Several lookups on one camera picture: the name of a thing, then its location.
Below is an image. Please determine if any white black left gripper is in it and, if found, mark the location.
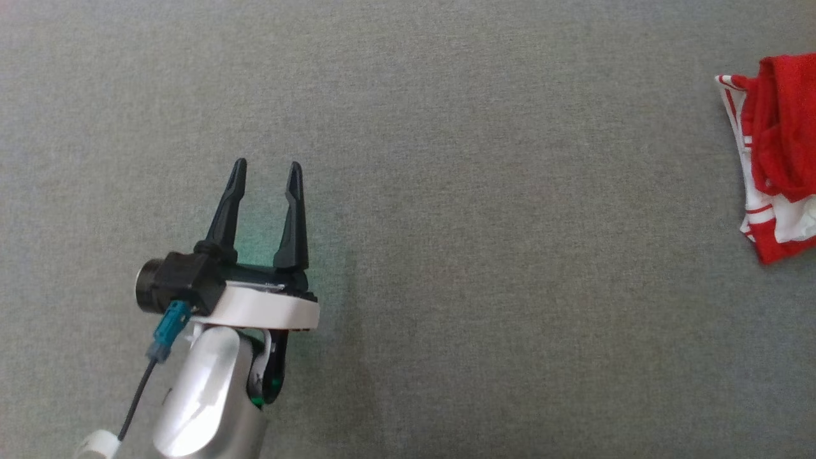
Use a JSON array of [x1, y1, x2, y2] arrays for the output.
[[191, 158, 321, 332]]

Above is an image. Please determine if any red basketball jersey number 23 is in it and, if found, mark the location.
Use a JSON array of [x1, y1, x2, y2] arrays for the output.
[[714, 53, 816, 265]]

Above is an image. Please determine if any large grey sofa seat cushion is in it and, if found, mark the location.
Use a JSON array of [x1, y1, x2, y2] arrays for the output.
[[0, 0, 816, 459]]

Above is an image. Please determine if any black cable teal plug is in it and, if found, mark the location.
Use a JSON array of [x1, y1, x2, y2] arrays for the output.
[[118, 300, 192, 444]]

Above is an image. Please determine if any white cable label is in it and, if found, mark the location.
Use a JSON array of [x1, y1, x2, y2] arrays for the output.
[[73, 430, 122, 459]]

